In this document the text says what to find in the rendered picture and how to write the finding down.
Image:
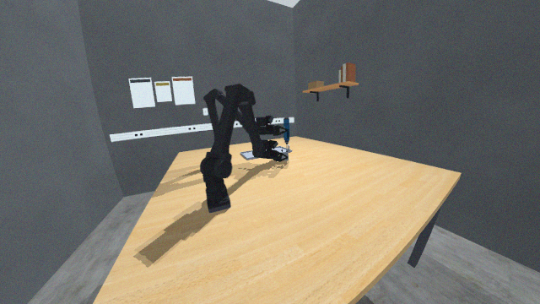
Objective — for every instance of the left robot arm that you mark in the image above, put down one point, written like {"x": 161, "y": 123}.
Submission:
{"x": 220, "y": 97}

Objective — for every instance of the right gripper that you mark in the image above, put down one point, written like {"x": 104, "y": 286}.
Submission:
{"x": 278, "y": 157}

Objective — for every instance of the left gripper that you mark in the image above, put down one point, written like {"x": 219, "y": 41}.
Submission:
{"x": 276, "y": 130}

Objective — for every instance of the blue electric screwdriver barrel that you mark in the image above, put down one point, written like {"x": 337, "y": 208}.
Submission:
{"x": 286, "y": 135}

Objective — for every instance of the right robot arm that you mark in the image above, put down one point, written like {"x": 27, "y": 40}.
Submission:
{"x": 215, "y": 169}

